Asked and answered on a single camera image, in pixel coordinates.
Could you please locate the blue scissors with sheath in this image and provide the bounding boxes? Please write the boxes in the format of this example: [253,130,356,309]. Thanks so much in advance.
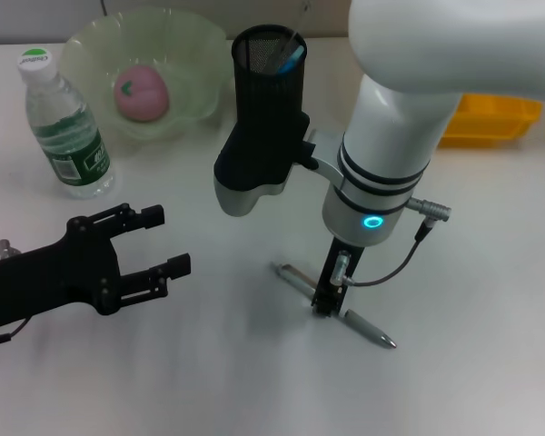
[277,45,306,76]

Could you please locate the right gripper connector cable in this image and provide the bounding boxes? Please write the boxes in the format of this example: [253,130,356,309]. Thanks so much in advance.
[329,194,453,288]

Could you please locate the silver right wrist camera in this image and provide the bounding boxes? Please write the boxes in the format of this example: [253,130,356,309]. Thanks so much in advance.
[213,106,319,218]

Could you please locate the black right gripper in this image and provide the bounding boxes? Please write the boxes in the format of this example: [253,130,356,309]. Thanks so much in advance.
[311,237,365,319]

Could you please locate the silver ballpoint pen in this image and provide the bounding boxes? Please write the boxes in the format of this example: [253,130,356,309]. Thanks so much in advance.
[271,261,399,351]

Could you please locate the clear bottle with green label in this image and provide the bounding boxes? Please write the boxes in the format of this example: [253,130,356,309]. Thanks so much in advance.
[16,45,117,200]

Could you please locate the transparent plastic ruler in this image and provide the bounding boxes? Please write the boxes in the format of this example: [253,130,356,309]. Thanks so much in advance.
[270,0,311,72]

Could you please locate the left gripper connector cable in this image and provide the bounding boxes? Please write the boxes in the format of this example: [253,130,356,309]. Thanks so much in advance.
[0,239,31,351]

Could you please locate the translucent green fruit bowl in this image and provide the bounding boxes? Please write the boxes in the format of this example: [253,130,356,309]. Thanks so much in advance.
[56,11,228,140]

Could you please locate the yellow plastic bin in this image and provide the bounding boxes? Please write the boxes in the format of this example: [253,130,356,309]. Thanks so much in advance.
[435,93,544,149]

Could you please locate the black mesh pen holder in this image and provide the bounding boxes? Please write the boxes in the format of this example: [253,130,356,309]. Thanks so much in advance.
[233,25,308,117]

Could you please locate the gripper connector cable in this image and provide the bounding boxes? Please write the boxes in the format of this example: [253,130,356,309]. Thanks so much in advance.
[0,239,31,351]
[329,194,453,288]

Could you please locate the pink peach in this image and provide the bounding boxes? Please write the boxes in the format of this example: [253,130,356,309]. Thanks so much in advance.
[113,64,171,123]

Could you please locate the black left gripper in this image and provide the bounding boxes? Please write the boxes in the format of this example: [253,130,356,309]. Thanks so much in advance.
[0,203,193,329]

